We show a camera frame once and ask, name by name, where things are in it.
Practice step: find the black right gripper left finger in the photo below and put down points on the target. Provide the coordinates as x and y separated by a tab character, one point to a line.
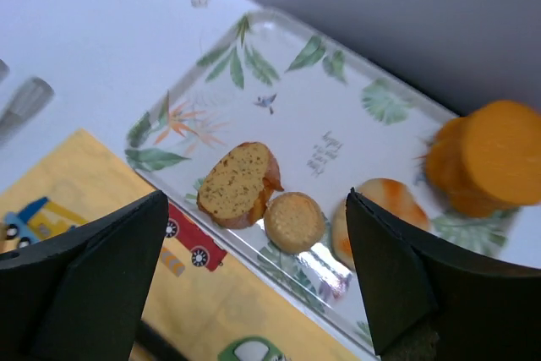
81	294

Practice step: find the glazed twisted pastry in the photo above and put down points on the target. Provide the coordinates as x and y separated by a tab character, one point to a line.
391	195

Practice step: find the sliced brown bread loaf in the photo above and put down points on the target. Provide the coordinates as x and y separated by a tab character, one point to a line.
235	192

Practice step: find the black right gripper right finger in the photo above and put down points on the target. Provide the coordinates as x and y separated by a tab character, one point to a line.
428	299

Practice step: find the golden tongs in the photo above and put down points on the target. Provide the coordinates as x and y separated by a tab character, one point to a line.
23	96

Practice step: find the small round bun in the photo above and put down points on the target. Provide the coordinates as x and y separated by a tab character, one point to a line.
294	222

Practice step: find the leaf-patterned white tray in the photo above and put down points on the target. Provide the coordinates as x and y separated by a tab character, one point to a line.
332	120

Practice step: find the yellow vehicle-print placemat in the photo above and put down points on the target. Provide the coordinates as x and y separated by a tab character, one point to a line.
199	312

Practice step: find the orange cylindrical cake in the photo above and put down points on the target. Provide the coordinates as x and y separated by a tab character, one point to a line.
489	160

